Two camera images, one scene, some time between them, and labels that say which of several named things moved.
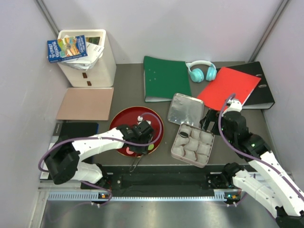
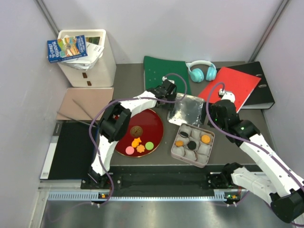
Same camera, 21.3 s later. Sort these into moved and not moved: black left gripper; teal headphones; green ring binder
Moved: black left gripper
Not moved: green ring binder; teal headphones
